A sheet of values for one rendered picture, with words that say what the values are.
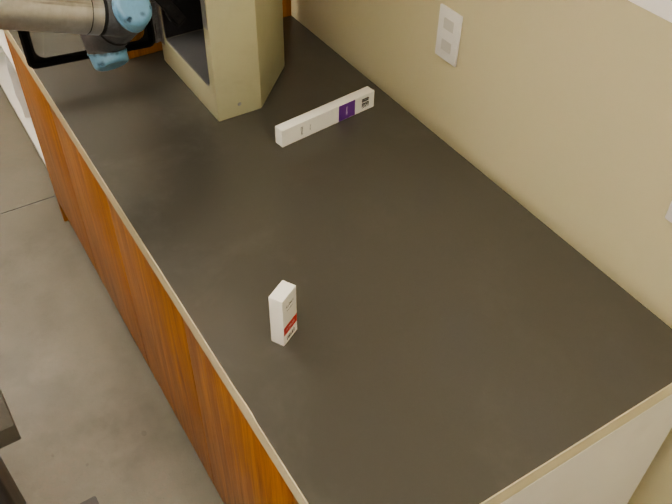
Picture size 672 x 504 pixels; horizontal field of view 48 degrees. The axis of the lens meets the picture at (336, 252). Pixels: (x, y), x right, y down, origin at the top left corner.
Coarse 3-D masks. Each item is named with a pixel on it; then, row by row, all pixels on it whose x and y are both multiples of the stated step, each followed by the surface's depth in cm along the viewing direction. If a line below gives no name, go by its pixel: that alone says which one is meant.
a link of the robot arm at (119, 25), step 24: (0, 0) 126; (24, 0) 128; (48, 0) 131; (72, 0) 133; (96, 0) 136; (120, 0) 137; (144, 0) 140; (0, 24) 128; (24, 24) 130; (48, 24) 132; (72, 24) 134; (96, 24) 137; (120, 24) 139; (144, 24) 140
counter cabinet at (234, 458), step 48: (48, 144) 241; (96, 192) 189; (96, 240) 224; (144, 288) 179; (144, 336) 210; (192, 336) 149; (192, 384) 170; (192, 432) 197; (240, 432) 142; (624, 432) 123; (240, 480) 161; (576, 480) 125; (624, 480) 144
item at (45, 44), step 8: (32, 32) 172; (40, 32) 173; (48, 32) 173; (32, 40) 173; (40, 40) 174; (48, 40) 175; (56, 40) 175; (64, 40) 176; (72, 40) 177; (80, 40) 178; (136, 40) 183; (40, 48) 175; (48, 48) 176; (56, 48) 177; (64, 48) 177; (72, 48) 178; (80, 48) 179; (40, 56) 176; (48, 56) 177
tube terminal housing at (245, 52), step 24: (216, 0) 153; (240, 0) 156; (264, 0) 164; (216, 24) 156; (240, 24) 159; (264, 24) 167; (168, 48) 185; (216, 48) 160; (240, 48) 163; (264, 48) 170; (192, 72) 175; (216, 72) 163; (240, 72) 167; (264, 72) 174; (216, 96) 167; (240, 96) 171; (264, 96) 177
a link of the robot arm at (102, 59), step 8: (88, 40) 149; (96, 40) 147; (104, 40) 146; (88, 48) 151; (96, 48) 149; (104, 48) 148; (112, 48) 148; (120, 48) 149; (96, 56) 150; (104, 56) 150; (112, 56) 150; (120, 56) 151; (128, 56) 154; (96, 64) 151; (104, 64) 150; (112, 64) 152; (120, 64) 154
